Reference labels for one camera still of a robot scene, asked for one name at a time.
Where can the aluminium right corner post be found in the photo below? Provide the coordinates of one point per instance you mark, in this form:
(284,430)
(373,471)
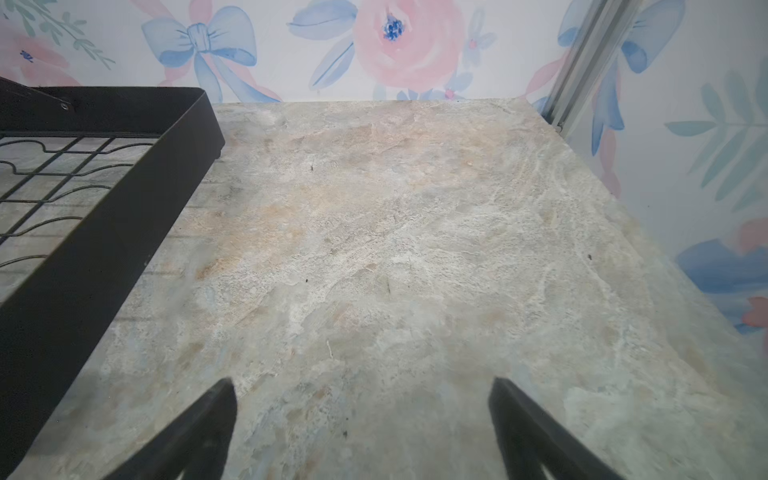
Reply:
(603,24)

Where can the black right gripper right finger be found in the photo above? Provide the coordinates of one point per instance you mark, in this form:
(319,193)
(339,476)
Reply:
(533,444)

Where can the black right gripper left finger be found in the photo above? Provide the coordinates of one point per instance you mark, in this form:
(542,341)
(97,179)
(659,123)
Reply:
(194,445)

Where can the black wire dish rack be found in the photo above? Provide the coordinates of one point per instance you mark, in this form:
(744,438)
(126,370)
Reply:
(52,322)

